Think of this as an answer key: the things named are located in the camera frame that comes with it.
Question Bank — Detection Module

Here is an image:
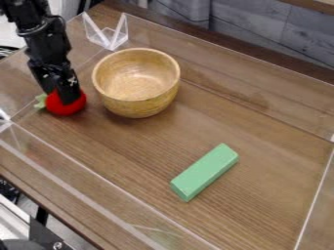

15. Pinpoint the black metal base bracket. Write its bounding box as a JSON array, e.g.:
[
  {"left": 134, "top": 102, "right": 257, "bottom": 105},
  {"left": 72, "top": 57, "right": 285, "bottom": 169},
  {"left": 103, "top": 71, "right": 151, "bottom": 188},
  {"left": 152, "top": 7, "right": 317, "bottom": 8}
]
[{"left": 28, "top": 218, "right": 75, "bottom": 250}]

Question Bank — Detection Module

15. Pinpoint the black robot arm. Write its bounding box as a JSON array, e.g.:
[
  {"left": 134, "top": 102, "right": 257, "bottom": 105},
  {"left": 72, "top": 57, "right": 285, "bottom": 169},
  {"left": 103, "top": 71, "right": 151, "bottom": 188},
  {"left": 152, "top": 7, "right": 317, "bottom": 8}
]
[{"left": 0, "top": 0, "right": 82, "bottom": 105}]

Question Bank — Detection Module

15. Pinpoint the clear acrylic tray enclosure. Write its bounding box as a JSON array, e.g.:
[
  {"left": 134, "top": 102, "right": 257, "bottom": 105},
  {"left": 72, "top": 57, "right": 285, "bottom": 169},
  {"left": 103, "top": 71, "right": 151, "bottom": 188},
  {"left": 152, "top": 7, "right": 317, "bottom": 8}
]
[{"left": 0, "top": 17, "right": 334, "bottom": 250}]

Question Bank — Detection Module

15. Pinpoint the green rectangular block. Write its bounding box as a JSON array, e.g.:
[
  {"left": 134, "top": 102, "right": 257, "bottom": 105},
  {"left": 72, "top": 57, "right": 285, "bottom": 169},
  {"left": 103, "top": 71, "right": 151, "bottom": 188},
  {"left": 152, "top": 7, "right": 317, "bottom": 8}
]
[{"left": 170, "top": 144, "right": 239, "bottom": 202}]

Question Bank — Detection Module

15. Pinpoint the wooden bowl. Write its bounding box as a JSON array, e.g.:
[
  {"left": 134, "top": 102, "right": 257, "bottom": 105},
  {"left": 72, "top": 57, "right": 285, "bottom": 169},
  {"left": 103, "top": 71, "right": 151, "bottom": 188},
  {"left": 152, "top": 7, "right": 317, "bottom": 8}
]
[{"left": 91, "top": 48, "right": 181, "bottom": 118}]

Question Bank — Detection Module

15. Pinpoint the clear acrylic corner bracket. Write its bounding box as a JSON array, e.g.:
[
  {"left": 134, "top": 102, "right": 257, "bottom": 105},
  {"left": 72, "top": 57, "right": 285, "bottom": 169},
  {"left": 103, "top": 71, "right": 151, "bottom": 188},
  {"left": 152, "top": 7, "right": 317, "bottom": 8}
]
[{"left": 83, "top": 12, "right": 130, "bottom": 51}]

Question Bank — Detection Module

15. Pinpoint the red plush fruit green leaf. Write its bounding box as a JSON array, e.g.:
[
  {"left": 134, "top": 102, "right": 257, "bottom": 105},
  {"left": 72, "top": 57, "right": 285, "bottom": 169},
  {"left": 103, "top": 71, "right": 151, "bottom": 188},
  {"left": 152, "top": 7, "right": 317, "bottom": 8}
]
[{"left": 34, "top": 90, "right": 86, "bottom": 116}]

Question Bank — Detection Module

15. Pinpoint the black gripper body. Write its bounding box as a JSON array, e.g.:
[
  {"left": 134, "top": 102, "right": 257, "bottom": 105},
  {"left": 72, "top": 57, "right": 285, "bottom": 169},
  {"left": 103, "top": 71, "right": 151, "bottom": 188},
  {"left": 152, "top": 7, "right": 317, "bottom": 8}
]
[{"left": 28, "top": 54, "right": 76, "bottom": 80}]

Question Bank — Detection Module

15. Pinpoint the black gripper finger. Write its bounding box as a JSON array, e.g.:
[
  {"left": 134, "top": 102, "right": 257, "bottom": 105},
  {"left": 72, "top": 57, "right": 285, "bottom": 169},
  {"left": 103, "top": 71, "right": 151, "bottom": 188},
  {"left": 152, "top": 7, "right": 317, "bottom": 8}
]
[
  {"left": 56, "top": 69, "right": 82, "bottom": 104},
  {"left": 31, "top": 67, "right": 55, "bottom": 94}
]

